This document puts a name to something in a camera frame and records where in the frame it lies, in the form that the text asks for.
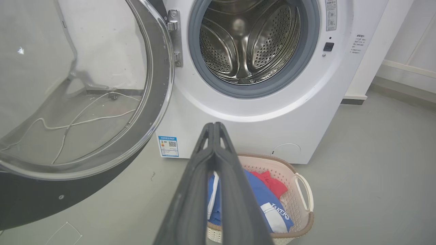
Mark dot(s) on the metal door hinge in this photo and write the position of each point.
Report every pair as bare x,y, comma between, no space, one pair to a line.
175,37

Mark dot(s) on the blue energy label sticker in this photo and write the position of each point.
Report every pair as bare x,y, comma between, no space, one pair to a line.
168,147

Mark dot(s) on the grey metal floor bracket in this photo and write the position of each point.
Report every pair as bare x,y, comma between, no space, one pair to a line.
88,83

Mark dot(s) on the white front-load washing machine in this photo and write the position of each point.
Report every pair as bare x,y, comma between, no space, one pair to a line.
259,129

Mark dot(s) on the round black glass washer door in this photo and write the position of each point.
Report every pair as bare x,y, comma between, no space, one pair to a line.
34,204

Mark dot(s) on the red garment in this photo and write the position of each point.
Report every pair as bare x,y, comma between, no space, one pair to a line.
272,183

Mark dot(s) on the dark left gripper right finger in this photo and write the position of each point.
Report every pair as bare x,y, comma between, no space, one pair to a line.
238,211

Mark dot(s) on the round white filter cover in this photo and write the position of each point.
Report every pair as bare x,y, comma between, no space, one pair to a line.
287,153

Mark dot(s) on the white instruction sticker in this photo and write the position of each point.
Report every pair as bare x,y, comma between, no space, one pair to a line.
331,13

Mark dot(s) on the blue Lakers jersey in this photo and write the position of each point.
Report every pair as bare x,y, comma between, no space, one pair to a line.
262,194

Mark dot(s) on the perforated steel washer drum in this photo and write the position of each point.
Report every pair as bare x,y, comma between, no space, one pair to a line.
272,37

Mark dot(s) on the cream perforated laundry basket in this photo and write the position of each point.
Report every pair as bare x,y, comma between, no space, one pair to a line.
299,224

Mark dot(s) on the black door lock socket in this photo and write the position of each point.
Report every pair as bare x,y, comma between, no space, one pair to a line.
328,46

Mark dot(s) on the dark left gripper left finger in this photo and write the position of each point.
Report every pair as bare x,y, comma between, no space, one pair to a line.
190,204

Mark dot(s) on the small black caster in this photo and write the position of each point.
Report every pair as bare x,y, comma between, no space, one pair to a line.
113,96

